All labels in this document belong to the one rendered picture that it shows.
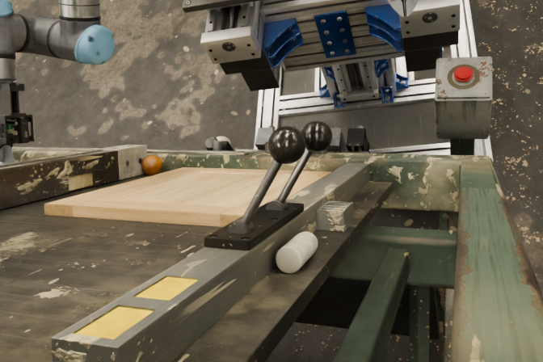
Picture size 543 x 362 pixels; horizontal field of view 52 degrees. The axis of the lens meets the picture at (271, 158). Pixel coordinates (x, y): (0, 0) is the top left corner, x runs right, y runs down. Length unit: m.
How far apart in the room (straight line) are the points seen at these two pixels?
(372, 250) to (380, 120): 1.24
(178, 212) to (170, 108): 1.90
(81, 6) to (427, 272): 0.76
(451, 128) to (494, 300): 1.00
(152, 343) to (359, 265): 0.58
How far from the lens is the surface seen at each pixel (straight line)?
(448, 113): 1.34
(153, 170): 1.39
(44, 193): 1.15
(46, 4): 3.74
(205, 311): 0.47
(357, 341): 0.59
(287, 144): 0.55
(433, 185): 1.24
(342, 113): 2.17
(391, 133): 2.10
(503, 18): 2.67
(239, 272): 0.53
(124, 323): 0.40
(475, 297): 0.42
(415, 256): 0.92
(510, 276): 0.47
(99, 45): 1.12
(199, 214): 0.84
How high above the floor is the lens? 1.99
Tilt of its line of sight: 56 degrees down
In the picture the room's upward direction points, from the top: 30 degrees counter-clockwise
